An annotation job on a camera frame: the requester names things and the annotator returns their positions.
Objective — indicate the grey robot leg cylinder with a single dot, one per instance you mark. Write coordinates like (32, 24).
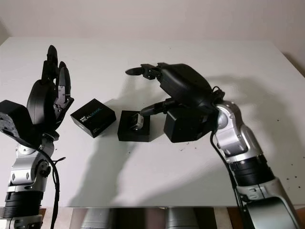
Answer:
(95, 219)
(181, 219)

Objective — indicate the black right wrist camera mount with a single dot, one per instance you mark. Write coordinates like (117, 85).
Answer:
(186, 124)

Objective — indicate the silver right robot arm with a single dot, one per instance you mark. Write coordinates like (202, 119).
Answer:
(245, 152)

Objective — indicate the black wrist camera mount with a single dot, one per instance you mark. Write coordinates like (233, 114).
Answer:
(14, 121)
(186, 124)

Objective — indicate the black box with foam insert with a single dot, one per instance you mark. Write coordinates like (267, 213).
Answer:
(133, 136)

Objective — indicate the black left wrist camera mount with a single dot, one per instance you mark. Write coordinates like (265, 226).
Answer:
(14, 121)

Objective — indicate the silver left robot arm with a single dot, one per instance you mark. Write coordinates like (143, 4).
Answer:
(26, 171)

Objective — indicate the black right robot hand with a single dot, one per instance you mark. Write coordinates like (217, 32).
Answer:
(186, 86)

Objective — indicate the small silver camera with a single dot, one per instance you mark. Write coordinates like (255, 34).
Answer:
(135, 121)

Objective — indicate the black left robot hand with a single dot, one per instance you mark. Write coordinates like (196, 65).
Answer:
(41, 102)

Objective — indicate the black RealSense box lid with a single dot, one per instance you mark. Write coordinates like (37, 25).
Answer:
(93, 118)

